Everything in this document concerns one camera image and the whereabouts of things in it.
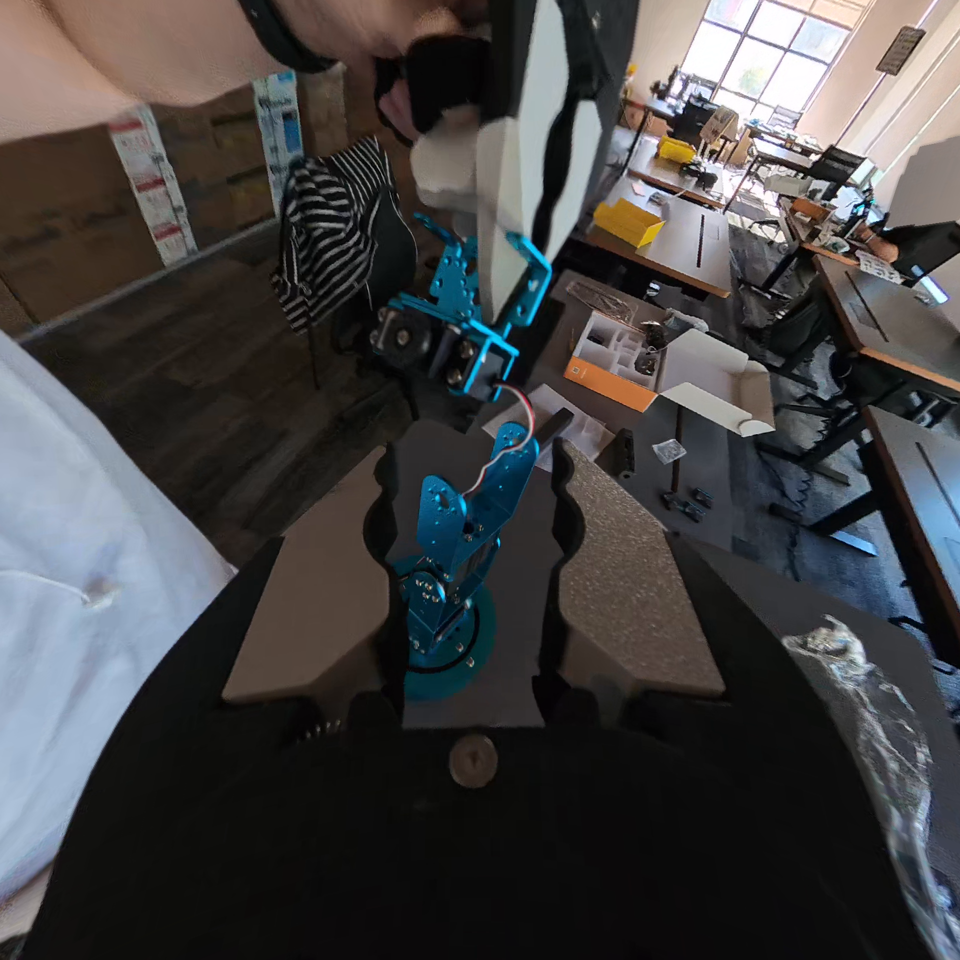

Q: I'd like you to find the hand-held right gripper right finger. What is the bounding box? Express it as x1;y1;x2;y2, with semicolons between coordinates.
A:
531;437;727;702

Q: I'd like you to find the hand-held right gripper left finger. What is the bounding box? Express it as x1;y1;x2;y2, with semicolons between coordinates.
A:
222;442;410;706

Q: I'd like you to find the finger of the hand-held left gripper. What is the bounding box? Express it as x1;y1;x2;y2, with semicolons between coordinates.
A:
532;92;606;265
477;6;580;322

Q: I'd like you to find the blue toy robot arm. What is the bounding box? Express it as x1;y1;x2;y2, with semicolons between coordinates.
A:
371;213;555;702

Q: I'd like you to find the person's left forearm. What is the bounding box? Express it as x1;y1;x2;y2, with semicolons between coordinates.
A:
0;0;301;145

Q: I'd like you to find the wood-edged grey desk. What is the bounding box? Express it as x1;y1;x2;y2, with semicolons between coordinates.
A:
581;196;735;301
813;253;960;399
626;131;729;210

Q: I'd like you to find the dark grey desk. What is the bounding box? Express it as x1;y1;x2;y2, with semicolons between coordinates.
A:
401;270;960;960

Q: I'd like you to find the person's left hand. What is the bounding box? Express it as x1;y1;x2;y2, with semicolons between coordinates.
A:
273;0;489;145

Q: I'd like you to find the clear plastic bag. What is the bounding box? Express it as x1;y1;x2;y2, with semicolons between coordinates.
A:
566;279;640;318

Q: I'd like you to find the white foam sheet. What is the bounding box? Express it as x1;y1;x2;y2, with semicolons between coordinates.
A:
480;382;610;460

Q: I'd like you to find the large window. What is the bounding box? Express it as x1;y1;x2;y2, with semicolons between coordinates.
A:
688;0;875;115

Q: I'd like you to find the striped cloth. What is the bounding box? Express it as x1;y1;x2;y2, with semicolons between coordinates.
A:
270;137;399;337

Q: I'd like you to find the orange white parts box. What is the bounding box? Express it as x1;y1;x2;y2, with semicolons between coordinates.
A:
562;311;779;440

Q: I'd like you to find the person's white shirt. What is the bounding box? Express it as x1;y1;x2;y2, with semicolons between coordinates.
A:
0;330;237;905

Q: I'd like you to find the black office chair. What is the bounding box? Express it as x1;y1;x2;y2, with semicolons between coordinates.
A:
812;144;876;202

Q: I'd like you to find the black wristband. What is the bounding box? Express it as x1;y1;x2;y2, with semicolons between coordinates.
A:
238;0;342;75

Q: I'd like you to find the crumpled clear plastic wrap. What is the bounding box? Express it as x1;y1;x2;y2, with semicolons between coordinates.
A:
781;615;960;960

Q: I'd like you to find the black monitor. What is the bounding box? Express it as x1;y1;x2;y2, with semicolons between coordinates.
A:
881;219;960;285

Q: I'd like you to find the stack of cardboard boxes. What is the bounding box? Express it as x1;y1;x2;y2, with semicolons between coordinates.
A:
0;63;421;339

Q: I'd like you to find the red white servo cable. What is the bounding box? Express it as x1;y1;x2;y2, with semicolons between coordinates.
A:
459;381;537;498

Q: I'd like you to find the dark wall sign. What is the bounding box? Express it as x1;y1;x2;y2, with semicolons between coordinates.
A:
876;24;928;76

